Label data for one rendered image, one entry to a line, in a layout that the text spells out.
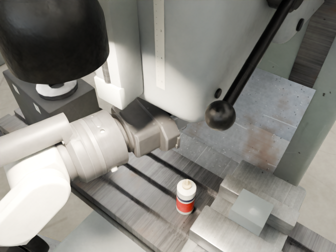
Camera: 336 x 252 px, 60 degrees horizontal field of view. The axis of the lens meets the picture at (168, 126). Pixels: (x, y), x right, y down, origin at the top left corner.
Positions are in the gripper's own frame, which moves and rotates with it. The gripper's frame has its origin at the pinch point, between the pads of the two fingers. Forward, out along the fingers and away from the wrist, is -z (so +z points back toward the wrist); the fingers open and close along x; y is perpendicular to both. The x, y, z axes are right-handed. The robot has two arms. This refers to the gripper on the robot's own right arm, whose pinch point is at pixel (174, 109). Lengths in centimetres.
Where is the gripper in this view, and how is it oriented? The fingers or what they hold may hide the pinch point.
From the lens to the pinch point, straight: 48.6
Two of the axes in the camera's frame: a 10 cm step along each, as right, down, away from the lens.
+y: -0.1, 7.0, 7.1
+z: -8.3, 4.0, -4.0
